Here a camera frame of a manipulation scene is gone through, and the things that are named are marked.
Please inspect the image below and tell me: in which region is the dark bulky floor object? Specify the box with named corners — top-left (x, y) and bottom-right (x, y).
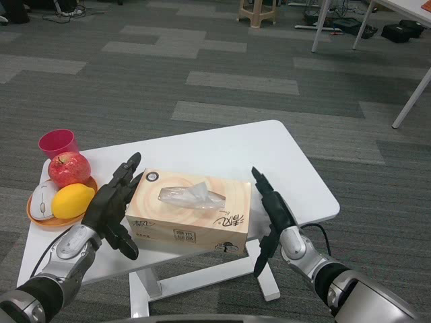
top-left (0, 0), bottom-right (31, 24)

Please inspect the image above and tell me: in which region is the beige wood-print tissue box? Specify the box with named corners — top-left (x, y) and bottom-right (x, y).
top-left (124, 168), bottom-right (253, 256)

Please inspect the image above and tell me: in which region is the white table base frame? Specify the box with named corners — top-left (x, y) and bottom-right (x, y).
top-left (129, 240), bottom-right (281, 319)

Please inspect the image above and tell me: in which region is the yellow lemon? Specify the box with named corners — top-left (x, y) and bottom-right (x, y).
top-left (51, 183), bottom-right (96, 220)

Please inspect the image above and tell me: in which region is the black fabric bag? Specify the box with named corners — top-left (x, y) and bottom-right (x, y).
top-left (380, 19), bottom-right (426, 44)

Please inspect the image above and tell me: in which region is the pink plastic cup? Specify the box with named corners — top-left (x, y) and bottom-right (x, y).
top-left (38, 129), bottom-right (80, 159)

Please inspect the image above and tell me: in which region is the black equipment case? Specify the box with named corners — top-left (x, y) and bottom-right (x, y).
top-left (331, 17), bottom-right (378, 38)

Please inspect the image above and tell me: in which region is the red apple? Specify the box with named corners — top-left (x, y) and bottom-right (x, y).
top-left (47, 151), bottom-right (92, 188)

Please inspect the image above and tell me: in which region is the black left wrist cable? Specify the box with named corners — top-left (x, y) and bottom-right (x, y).
top-left (32, 230), bottom-right (71, 277)

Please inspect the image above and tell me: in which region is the beige plastic stool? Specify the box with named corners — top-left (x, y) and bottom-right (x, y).
top-left (238, 0), bottom-right (277, 28)

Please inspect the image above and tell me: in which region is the white desk foot bar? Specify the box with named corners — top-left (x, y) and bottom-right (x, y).
top-left (294, 24), bottom-right (343, 33)

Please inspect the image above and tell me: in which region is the orange round plate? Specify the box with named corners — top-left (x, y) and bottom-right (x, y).
top-left (26, 176), bottom-right (98, 231)

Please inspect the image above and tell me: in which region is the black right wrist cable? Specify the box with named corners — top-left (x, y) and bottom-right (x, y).
top-left (298, 222), bottom-right (333, 258)

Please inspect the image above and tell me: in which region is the slanted white desk leg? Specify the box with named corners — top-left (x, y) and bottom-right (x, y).
top-left (391, 65), bottom-right (431, 129)

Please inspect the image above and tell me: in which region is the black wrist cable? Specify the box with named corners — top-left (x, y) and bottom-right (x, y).
top-left (298, 222), bottom-right (333, 258)
top-left (32, 230), bottom-right (71, 277)

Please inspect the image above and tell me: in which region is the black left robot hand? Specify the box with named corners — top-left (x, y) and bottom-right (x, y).
top-left (81, 151), bottom-right (144, 262)

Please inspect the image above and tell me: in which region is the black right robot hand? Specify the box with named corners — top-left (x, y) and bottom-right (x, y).
top-left (251, 166), bottom-right (299, 279)

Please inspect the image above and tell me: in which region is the white computer mouse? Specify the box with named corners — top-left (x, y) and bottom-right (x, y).
top-left (32, 181), bottom-right (59, 221)

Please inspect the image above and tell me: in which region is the white office desk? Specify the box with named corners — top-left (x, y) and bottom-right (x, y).
top-left (310, 0), bottom-right (431, 53)

